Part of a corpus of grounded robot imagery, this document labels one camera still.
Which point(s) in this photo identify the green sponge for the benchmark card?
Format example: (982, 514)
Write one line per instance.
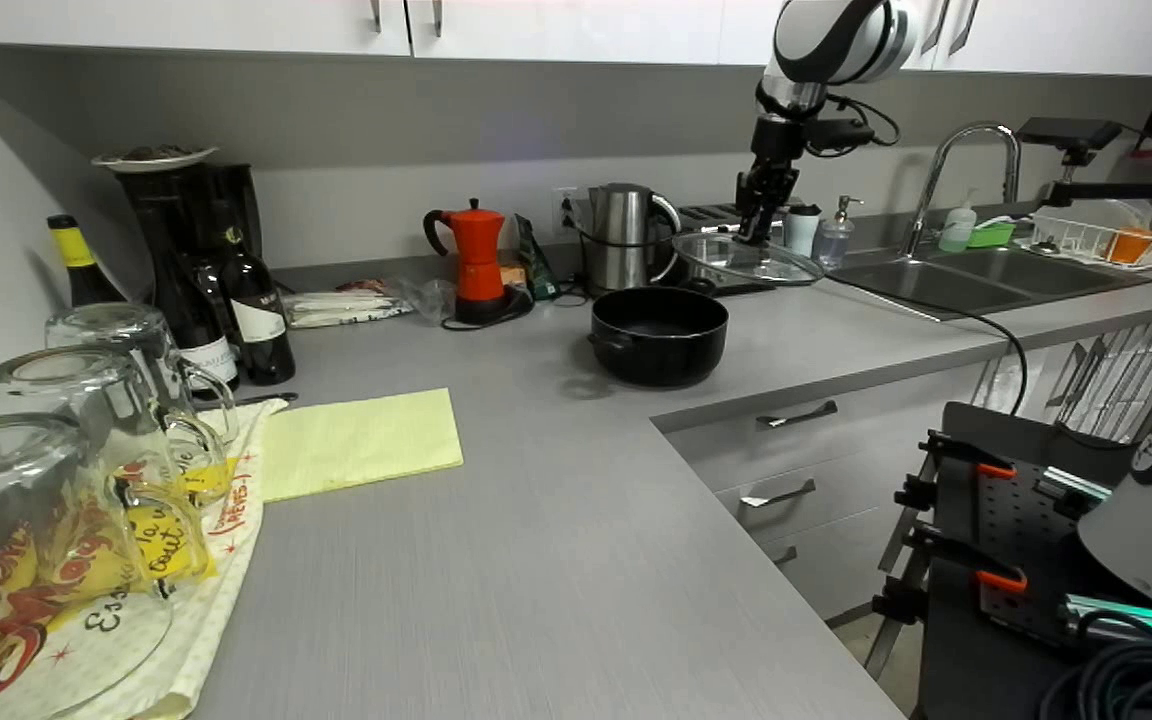
(993, 233)

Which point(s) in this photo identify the black camera on mount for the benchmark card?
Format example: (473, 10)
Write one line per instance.
(1066, 132)

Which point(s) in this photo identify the chrome faucet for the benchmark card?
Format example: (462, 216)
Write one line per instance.
(963, 140)

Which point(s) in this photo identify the stainless steel electric kettle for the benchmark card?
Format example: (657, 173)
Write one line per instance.
(619, 243)

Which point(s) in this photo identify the upside-down drinking glasses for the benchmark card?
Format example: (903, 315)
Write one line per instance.
(222, 533)

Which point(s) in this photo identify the clear soap dispenser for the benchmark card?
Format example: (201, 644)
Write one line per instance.
(840, 236)

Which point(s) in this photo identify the black coffee machine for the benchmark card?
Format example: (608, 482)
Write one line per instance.
(196, 252)

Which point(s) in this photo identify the orange cup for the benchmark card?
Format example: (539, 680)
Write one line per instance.
(1129, 245)

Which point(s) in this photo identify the orange moka pot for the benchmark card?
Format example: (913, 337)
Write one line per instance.
(477, 263)

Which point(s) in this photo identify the folded white cloth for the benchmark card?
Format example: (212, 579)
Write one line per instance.
(343, 307)

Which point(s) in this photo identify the stainless steel sink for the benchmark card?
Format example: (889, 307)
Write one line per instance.
(979, 281)

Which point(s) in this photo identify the glass lid with black knob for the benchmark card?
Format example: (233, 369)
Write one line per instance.
(749, 274)

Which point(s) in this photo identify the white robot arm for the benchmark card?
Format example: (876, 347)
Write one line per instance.
(837, 40)

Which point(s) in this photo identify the white cup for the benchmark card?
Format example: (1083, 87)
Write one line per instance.
(803, 233)

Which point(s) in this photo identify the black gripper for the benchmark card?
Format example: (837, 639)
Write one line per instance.
(765, 187)

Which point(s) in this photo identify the dark wine bottle yellow cap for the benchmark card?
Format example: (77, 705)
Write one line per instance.
(77, 263)

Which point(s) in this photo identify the black perforated clamp stand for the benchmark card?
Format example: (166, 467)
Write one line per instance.
(1017, 522)

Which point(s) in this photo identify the clear drinking glass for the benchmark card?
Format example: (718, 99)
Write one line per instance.
(17, 563)
(69, 412)
(117, 342)

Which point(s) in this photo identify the yellow cloth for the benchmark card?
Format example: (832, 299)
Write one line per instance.
(359, 443)

